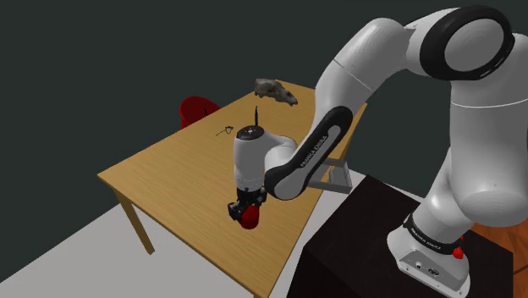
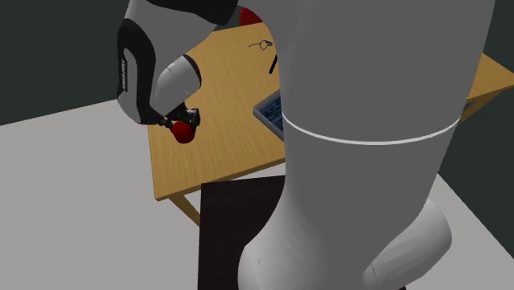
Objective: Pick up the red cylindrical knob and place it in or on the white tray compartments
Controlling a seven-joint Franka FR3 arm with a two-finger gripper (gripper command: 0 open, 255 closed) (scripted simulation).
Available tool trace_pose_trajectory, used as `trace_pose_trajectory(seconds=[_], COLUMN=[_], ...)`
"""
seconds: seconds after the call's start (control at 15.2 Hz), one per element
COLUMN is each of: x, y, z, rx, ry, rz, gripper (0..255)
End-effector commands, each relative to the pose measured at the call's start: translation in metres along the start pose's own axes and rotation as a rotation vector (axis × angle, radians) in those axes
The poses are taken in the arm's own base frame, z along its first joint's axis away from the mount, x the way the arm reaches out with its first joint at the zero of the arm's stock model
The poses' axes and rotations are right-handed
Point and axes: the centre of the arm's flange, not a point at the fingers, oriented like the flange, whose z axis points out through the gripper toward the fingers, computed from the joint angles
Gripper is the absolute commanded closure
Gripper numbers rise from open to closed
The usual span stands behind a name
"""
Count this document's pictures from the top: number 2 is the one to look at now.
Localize red ball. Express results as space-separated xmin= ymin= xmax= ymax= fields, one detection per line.
xmin=170 ymin=121 xmax=197 ymax=145

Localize wooden table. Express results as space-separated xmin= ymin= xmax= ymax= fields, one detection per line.
xmin=147 ymin=21 xmax=514 ymax=227

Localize red round object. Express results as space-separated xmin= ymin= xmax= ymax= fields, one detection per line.
xmin=238 ymin=7 xmax=264 ymax=27

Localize dark robot stand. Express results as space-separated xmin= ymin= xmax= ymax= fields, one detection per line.
xmin=197 ymin=175 xmax=287 ymax=290

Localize thin wire eyeglasses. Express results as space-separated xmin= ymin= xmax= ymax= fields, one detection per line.
xmin=248 ymin=39 xmax=275 ymax=52

